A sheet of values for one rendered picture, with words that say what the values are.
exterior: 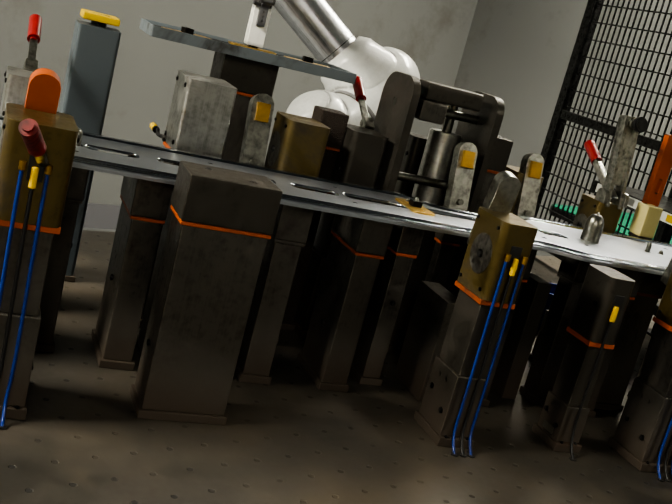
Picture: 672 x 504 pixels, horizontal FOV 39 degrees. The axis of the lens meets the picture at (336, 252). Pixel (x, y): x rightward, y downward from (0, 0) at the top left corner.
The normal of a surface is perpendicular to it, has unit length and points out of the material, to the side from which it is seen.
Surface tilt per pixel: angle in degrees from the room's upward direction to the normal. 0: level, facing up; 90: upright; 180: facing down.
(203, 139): 90
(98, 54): 90
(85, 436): 0
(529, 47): 90
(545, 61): 90
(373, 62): 60
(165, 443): 0
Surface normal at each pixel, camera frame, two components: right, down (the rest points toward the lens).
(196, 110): 0.32, 0.31
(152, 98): 0.61, 0.34
